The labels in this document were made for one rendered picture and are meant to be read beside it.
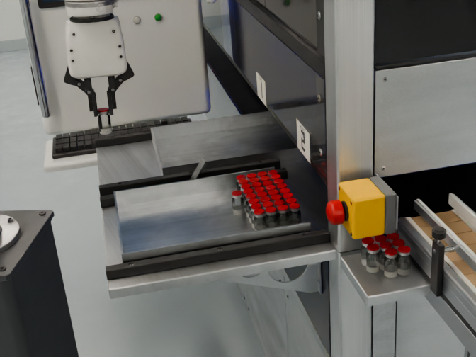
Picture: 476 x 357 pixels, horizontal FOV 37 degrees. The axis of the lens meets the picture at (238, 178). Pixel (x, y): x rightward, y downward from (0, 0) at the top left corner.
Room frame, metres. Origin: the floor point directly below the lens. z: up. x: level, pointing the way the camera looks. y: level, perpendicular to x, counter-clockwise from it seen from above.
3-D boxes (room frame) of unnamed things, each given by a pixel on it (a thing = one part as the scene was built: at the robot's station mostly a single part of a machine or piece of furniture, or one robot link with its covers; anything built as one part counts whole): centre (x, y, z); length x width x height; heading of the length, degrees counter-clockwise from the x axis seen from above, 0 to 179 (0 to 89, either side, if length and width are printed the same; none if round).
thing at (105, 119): (1.23, 0.23, 1.10); 0.02 x 0.02 x 0.04
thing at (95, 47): (1.24, 0.23, 1.24); 0.10 x 0.08 x 0.11; 100
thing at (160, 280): (1.41, 0.06, 0.87); 0.70 x 0.48 x 0.02; 10
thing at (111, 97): (1.24, 0.21, 1.15); 0.03 x 0.03 x 0.07; 10
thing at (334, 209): (1.02, -0.16, 0.99); 0.04 x 0.04 x 0.04; 10
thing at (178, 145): (1.59, 0.02, 0.90); 0.34 x 0.26 x 0.04; 100
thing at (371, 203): (1.02, -0.20, 0.99); 0.08 x 0.07 x 0.07; 100
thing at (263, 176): (1.25, -0.06, 0.90); 0.18 x 0.02 x 0.05; 10
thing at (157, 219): (1.23, 0.07, 0.90); 0.34 x 0.26 x 0.04; 100
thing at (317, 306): (2.11, 0.02, 0.73); 1.98 x 0.01 x 0.25; 10
